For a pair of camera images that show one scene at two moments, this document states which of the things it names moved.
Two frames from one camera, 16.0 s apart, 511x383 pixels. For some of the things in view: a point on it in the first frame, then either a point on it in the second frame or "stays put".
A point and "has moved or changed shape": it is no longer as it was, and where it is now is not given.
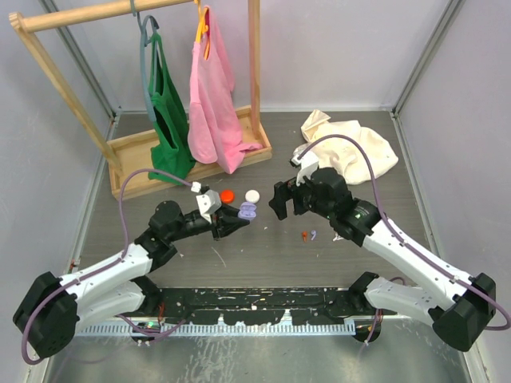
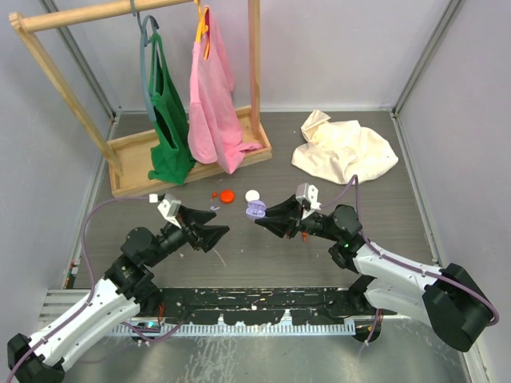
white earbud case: [252, 195] stays put
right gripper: [283, 191] → [286, 217]
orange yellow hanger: [203, 28] stays put
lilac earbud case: [247, 211] has moved or changed shape
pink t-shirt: [214, 133] stays put
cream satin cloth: [338, 153] stays put
